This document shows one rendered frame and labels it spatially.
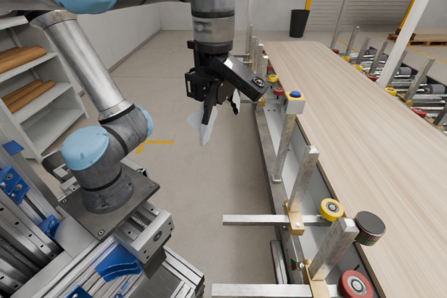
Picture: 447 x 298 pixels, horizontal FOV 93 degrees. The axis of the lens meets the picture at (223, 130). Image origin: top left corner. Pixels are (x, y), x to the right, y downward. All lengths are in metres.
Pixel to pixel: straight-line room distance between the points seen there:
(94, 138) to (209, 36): 0.42
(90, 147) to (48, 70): 2.78
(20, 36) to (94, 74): 2.69
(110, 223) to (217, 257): 1.13
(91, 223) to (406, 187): 1.18
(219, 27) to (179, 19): 7.78
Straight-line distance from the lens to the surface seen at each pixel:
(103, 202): 0.76
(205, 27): 0.39
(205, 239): 1.81
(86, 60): 0.70
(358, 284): 0.83
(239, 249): 1.78
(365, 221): 0.61
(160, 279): 1.53
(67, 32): 0.71
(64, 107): 3.57
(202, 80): 0.43
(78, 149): 0.65
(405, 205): 1.11
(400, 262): 0.95
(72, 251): 0.86
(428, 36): 8.11
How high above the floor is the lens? 1.62
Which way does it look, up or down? 37 degrees down
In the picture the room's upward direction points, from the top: straight up
